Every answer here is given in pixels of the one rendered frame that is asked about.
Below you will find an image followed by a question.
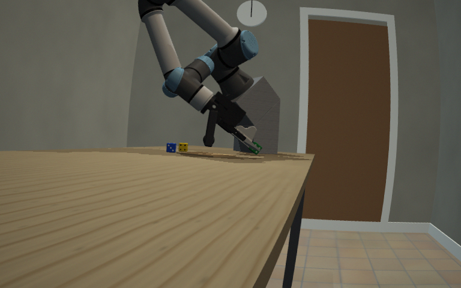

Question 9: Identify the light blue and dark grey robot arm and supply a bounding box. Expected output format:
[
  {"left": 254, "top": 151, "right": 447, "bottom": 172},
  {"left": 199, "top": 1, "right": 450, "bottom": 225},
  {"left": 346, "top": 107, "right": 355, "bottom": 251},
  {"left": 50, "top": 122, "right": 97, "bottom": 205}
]
[{"left": 138, "top": 0, "right": 259, "bottom": 111}]

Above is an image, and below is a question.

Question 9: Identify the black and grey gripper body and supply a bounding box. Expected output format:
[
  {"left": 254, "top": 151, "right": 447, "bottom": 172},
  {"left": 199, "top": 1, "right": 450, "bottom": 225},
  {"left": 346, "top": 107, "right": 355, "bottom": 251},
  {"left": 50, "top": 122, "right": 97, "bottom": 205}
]
[{"left": 200, "top": 91, "right": 246, "bottom": 133}]

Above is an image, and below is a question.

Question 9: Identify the green die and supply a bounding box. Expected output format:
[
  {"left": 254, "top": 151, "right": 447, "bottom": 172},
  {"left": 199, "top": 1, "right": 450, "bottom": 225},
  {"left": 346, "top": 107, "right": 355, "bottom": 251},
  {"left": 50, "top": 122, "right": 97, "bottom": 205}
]
[{"left": 249, "top": 142, "right": 262, "bottom": 155}]

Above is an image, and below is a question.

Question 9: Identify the blue die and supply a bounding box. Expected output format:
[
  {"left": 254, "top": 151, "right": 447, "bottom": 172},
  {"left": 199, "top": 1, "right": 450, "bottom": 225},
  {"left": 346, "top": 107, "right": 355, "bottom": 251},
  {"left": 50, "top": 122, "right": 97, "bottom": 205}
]
[{"left": 166, "top": 143, "right": 176, "bottom": 152}]

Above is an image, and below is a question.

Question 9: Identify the yellow die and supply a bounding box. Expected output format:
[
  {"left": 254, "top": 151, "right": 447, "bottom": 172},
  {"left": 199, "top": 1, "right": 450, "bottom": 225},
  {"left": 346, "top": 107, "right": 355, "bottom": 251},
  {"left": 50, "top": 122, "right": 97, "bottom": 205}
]
[{"left": 179, "top": 143, "right": 188, "bottom": 152}]

